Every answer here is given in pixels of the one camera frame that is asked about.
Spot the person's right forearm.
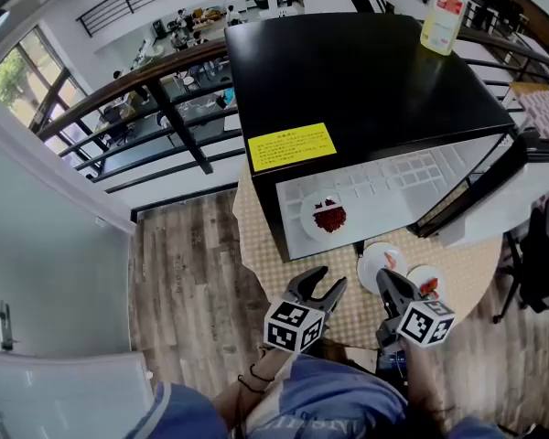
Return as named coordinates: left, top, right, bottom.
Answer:
left=400, top=338, right=449, bottom=429

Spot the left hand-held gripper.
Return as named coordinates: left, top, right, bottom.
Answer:
left=264, top=265, right=348, bottom=354

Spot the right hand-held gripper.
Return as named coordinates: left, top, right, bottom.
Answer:
left=375, top=268, right=457, bottom=356

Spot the yellow dotted tablecloth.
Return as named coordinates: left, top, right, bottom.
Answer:
left=231, top=162, right=504, bottom=351

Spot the yellow warning sticker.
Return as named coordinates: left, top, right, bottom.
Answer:
left=247, top=123, right=339, bottom=173

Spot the clear bottle of yellow liquid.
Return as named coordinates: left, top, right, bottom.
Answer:
left=419, top=0, right=469, bottom=57

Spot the person's left forearm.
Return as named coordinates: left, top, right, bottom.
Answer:
left=212, top=348, right=294, bottom=432

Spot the black mini fridge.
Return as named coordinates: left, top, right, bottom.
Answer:
left=223, top=12, right=549, bottom=264

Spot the white wire fridge shelf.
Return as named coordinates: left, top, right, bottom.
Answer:
left=278, top=151, right=445, bottom=209

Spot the frosted glass door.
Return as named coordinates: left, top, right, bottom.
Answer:
left=0, top=121, right=136, bottom=359

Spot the white round plate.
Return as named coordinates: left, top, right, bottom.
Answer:
left=405, top=264, right=447, bottom=301
left=356, top=241, right=408, bottom=294
left=299, top=189, right=349, bottom=244

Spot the metal door handle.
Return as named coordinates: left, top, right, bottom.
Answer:
left=0, top=300, right=19, bottom=351

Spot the ribbed glass door panel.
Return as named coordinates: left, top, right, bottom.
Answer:
left=0, top=348, right=155, bottom=439

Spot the black wrist band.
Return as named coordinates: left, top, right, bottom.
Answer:
left=237, top=363, right=275, bottom=392

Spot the wooden-topped black railing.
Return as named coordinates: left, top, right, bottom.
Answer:
left=34, top=25, right=549, bottom=196

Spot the dark framed window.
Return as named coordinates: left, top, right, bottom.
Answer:
left=0, top=25, right=88, bottom=130

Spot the person's blue shirt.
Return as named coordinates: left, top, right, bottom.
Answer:
left=125, top=354, right=509, bottom=439

